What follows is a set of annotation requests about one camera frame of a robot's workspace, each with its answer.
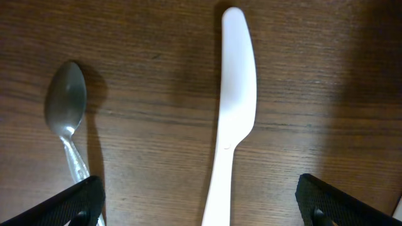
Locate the small steel teaspoon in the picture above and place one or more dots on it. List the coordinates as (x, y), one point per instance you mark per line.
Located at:
(65, 107)

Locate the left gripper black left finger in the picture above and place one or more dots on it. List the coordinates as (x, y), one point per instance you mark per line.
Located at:
(79, 205)

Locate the white plastic cutlery tray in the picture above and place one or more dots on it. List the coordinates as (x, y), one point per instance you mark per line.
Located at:
(397, 214)

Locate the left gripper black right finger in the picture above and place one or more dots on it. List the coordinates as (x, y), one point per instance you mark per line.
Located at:
(323, 204)

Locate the pink plastic knife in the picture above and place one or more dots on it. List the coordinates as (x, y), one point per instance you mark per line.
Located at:
(237, 112)

